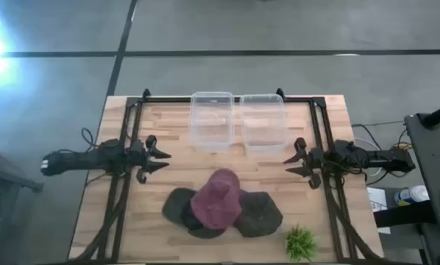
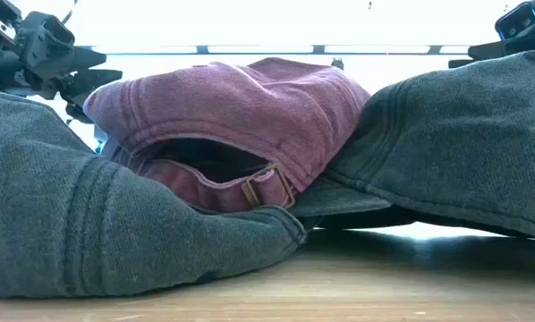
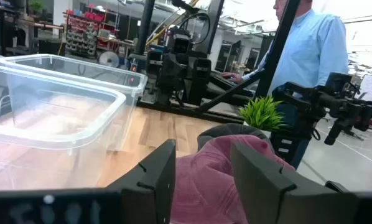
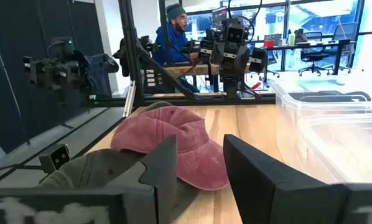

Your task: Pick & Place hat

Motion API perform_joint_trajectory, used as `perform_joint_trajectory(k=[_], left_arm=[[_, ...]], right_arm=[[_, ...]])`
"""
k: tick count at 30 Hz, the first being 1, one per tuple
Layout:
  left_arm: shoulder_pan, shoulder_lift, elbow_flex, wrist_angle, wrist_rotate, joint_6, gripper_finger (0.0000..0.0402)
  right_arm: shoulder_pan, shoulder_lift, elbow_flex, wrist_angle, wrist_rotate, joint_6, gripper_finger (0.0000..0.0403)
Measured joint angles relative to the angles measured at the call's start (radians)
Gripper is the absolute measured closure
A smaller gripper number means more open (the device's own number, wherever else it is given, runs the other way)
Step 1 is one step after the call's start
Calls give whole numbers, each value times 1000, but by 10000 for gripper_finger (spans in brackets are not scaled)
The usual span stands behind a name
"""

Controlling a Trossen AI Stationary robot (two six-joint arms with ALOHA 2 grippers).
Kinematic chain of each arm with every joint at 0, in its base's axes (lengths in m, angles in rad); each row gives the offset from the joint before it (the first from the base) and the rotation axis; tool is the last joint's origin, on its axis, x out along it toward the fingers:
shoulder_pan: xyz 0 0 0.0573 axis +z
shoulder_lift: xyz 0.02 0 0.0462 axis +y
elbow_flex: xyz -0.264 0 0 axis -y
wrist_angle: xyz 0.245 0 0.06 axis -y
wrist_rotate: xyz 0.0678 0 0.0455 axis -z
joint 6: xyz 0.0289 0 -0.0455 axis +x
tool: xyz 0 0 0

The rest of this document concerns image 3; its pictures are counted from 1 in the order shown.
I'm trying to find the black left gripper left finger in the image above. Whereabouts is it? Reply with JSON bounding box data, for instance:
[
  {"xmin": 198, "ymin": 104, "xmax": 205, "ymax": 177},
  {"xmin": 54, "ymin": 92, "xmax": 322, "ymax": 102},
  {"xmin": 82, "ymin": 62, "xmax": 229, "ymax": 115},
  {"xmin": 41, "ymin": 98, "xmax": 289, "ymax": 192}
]
[{"xmin": 108, "ymin": 139, "xmax": 177, "ymax": 224}]

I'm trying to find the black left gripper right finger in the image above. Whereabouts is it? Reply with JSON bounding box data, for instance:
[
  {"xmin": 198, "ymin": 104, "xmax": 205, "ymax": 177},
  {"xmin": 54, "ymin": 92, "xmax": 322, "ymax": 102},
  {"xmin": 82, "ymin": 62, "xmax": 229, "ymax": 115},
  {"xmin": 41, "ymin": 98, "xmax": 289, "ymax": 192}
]
[{"xmin": 230, "ymin": 142, "xmax": 358, "ymax": 224}]

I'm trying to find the pink fabric hat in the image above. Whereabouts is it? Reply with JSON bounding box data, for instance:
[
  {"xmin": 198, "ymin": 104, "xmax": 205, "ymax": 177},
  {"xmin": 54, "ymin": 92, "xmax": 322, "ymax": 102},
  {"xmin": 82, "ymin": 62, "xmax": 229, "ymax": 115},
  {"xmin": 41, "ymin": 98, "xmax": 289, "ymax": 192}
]
[{"xmin": 170, "ymin": 134, "xmax": 295, "ymax": 224}]

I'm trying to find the dark grey hat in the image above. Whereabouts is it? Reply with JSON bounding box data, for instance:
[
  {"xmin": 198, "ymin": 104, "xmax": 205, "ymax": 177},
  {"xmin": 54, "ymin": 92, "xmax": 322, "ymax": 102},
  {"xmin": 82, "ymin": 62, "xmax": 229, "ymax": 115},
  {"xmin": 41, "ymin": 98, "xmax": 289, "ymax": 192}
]
[{"xmin": 197, "ymin": 123, "xmax": 272, "ymax": 152}]

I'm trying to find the black stand with white labels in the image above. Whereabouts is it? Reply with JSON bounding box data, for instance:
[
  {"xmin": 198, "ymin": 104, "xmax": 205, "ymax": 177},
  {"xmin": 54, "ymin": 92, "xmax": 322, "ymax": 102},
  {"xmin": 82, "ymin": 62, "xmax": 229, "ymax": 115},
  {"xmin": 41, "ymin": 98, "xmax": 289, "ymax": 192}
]
[{"xmin": 269, "ymin": 130, "xmax": 312, "ymax": 170}]

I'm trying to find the green artificial plant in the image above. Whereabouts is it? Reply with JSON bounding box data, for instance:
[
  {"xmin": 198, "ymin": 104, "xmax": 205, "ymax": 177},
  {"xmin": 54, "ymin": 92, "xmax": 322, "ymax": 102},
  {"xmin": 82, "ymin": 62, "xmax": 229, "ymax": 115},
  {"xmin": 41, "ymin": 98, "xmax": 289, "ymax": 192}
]
[{"xmin": 238, "ymin": 95, "xmax": 287, "ymax": 132}]

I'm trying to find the clear plastic storage bin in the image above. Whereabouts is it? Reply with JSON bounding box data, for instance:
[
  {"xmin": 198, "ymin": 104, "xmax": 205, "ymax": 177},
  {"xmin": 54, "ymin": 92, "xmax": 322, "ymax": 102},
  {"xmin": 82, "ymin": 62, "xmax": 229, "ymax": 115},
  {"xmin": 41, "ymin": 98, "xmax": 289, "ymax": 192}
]
[
  {"xmin": 0, "ymin": 63, "xmax": 127, "ymax": 192},
  {"xmin": 0, "ymin": 54, "xmax": 149, "ymax": 152}
]

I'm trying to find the person's hand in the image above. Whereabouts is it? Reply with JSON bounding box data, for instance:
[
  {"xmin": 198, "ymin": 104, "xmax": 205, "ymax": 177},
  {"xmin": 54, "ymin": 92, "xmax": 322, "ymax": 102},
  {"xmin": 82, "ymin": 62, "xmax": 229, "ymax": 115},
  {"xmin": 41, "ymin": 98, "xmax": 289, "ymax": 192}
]
[{"xmin": 221, "ymin": 72, "xmax": 243, "ymax": 84}]

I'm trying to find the white round fan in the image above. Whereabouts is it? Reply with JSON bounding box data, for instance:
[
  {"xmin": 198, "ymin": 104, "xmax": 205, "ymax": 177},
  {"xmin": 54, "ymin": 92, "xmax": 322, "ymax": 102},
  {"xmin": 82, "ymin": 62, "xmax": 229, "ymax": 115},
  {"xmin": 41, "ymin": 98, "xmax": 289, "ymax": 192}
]
[{"xmin": 98, "ymin": 50, "xmax": 120, "ymax": 68}]

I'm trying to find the person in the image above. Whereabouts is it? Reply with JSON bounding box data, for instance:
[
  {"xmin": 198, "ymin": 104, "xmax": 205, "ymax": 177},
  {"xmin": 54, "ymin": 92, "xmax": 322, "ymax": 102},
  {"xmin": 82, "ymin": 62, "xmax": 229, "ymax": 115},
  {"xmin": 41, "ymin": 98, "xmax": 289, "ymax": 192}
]
[{"xmin": 221, "ymin": 0, "xmax": 350, "ymax": 170}]

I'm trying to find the yellow slanted pole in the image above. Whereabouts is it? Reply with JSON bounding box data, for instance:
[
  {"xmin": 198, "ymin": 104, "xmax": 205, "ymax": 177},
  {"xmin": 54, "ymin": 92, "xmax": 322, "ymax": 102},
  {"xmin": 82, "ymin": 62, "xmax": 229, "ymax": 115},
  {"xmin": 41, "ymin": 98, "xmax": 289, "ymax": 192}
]
[{"xmin": 145, "ymin": 0, "xmax": 200, "ymax": 47}]

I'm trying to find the black round upright pole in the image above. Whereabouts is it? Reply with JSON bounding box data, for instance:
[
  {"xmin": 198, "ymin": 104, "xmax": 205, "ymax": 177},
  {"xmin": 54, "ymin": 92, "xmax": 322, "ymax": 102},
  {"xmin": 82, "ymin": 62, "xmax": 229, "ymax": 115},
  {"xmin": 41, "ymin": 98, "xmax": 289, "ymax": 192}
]
[{"xmin": 135, "ymin": 0, "xmax": 156, "ymax": 56}]

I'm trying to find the red parts bin shelf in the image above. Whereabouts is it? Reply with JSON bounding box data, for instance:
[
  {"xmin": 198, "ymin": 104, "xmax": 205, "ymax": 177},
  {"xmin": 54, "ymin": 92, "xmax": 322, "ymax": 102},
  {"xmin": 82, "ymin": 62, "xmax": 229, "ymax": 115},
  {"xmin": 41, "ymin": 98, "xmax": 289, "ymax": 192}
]
[{"xmin": 63, "ymin": 8, "xmax": 119, "ymax": 60}]

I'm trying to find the green potted background plant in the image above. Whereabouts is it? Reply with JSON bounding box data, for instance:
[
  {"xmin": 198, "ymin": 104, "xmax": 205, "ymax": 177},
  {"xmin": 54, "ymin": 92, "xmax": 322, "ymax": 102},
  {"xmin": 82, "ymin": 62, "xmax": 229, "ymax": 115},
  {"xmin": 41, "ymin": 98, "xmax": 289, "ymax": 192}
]
[{"xmin": 28, "ymin": 0, "xmax": 45, "ymax": 15}]

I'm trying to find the black table frame base beam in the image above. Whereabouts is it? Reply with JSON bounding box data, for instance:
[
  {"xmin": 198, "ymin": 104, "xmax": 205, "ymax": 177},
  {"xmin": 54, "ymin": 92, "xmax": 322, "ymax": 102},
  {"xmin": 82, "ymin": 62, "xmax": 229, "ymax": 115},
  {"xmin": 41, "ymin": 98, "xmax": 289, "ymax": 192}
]
[{"xmin": 137, "ymin": 98, "xmax": 246, "ymax": 124}]

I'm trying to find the black diagonal frame brace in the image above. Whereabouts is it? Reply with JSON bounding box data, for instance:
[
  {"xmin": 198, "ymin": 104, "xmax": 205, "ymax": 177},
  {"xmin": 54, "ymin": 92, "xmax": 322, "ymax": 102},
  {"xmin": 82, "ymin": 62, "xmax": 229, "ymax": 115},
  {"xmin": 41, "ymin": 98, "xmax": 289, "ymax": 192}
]
[{"xmin": 198, "ymin": 70, "xmax": 265, "ymax": 113}]

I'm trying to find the black slanted frame post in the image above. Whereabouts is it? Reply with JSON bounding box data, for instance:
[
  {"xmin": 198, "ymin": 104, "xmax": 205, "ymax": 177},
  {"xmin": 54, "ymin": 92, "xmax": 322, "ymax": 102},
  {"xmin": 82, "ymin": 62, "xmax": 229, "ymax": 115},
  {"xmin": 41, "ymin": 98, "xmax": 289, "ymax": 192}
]
[{"xmin": 253, "ymin": 0, "xmax": 301, "ymax": 98}]

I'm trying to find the black looped cable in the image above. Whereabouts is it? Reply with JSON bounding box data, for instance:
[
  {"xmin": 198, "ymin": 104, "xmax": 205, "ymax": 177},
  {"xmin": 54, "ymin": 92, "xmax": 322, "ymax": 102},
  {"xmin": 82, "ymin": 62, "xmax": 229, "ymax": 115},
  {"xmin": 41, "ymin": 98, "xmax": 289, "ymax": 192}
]
[{"xmin": 178, "ymin": 12, "xmax": 212, "ymax": 45}]

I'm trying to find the black wide frame post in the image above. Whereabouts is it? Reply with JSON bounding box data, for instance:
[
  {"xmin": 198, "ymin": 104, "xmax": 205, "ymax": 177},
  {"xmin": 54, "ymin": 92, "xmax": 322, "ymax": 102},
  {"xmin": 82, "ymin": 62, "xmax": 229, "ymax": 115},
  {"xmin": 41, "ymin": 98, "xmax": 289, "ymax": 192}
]
[{"xmin": 195, "ymin": 0, "xmax": 226, "ymax": 54}]

